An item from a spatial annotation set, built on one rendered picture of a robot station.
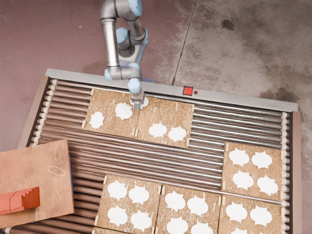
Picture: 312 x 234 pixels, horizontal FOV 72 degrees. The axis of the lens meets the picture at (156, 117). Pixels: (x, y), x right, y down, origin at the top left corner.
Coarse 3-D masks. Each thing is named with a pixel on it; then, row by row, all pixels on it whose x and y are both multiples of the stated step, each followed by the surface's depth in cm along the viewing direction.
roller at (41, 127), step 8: (40, 128) 168; (48, 128) 168; (56, 128) 168; (80, 136) 167; (88, 136) 165; (96, 136) 165; (104, 136) 165; (112, 136) 166; (128, 144) 164; (136, 144) 162; (144, 144) 162; (152, 144) 162; (160, 144) 163; (176, 152) 161; (184, 152) 160; (192, 152) 159; (200, 152) 159; (208, 152) 160; (288, 168) 154
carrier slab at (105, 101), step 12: (96, 96) 172; (108, 96) 172; (120, 96) 171; (96, 108) 169; (108, 108) 169; (132, 108) 168; (108, 120) 166; (120, 120) 166; (132, 120) 166; (108, 132) 164; (120, 132) 163
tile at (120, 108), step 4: (116, 108) 166; (120, 108) 166; (124, 108) 165; (128, 108) 165; (116, 112) 165; (120, 112) 165; (124, 112) 164; (128, 112) 164; (116, 116) 165; (120, 116) 164; (124, 116) 164; (128, 116) 164
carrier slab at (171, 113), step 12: (144, 108) 168; (156, 108) 168; (168, 108) 167; (180, 108) 167; (144, 120) 165; (156, 120) 165; (168, 120) 165; (180, 120) 164; (144, 132) 163; (168, 132) 162; (168, 144) 160; (180, 144) 159
